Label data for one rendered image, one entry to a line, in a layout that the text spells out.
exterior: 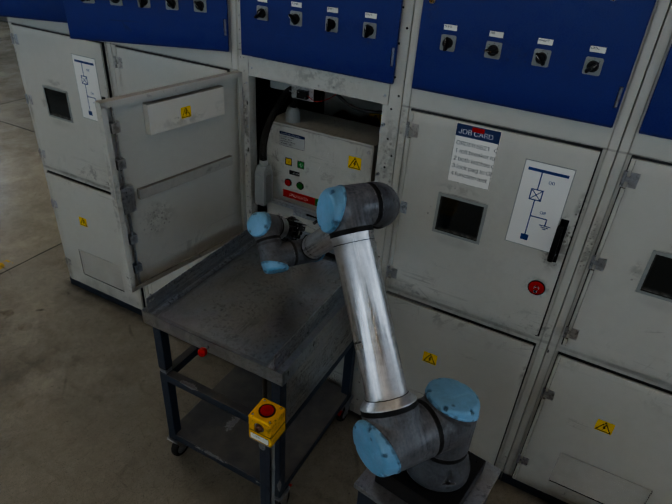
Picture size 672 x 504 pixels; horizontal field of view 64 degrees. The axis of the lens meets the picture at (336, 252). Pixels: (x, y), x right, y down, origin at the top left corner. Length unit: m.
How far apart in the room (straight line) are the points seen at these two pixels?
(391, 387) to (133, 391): 1.88
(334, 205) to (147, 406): 1.86
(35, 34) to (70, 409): 1.81
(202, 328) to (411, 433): 0.91
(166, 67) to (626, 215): 1.85
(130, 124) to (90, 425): 1.53
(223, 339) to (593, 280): 1.28
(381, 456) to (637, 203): 1.08
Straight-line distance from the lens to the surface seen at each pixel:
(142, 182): 2.11
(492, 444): 2.59
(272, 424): 1.62
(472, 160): 1.90
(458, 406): 1.48
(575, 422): 2.39
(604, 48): 1.76
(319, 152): 2.22
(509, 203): 1.93
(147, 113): 2.02
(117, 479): 2.71
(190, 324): 2.03
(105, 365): 3.21
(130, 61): 2.66
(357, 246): 1.35
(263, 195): 2.31
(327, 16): 2.00
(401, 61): 1.93
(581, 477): 2.59
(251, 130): 2.34
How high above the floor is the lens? 2.13
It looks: 32 degrees down
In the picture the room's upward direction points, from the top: 4 degrees clockwise
